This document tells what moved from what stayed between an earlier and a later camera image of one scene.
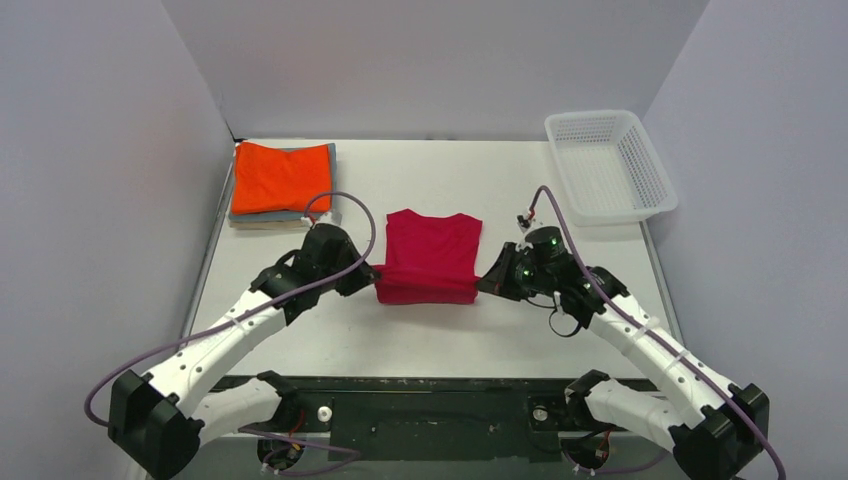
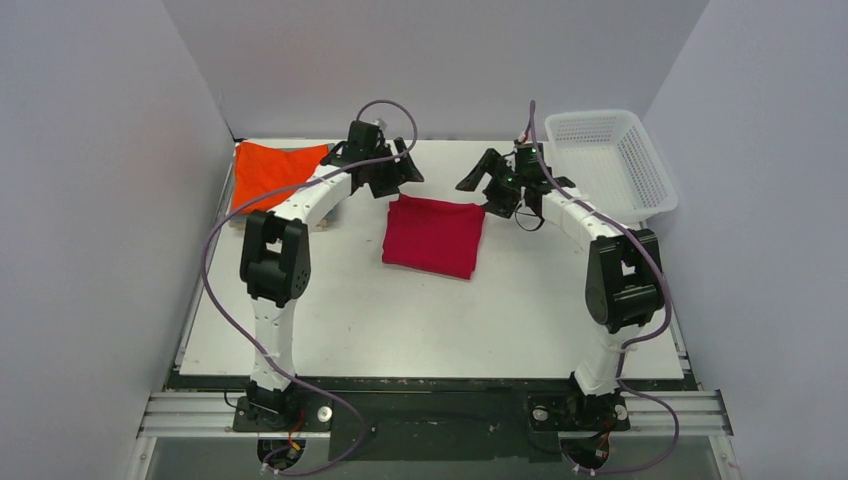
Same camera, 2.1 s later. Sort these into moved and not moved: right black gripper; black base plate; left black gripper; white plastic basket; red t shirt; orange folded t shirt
Moved: red t shirt; right black gripper; left black gripper
Not moved: orange folded t shirt; white plastic basket; black base plate
